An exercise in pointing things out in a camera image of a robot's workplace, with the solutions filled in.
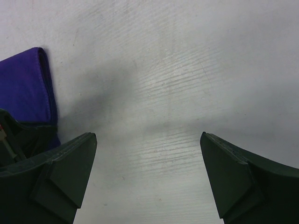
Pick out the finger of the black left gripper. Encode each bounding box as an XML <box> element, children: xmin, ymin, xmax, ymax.
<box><xmin>0</xmin><ymin>109</ymin><xmax>57</xmax><ymax>167</ymax></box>

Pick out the purple cloth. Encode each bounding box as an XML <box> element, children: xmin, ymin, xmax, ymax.
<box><xmin>0</xmin><ymin>47</ymin><xmax>60</xmax><ymax>150</ymax></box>

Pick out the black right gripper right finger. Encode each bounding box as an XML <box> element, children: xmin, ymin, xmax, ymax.
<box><xmin>200</xmin><ymin>132</ymin><xmax>299</xmax><ymax>224</ymax></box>

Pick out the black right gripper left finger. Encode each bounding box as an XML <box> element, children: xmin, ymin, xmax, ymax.
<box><xmin>0</xmin><ymin>133</ymin><xmax>97</xmax><ymax>224</ymax></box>

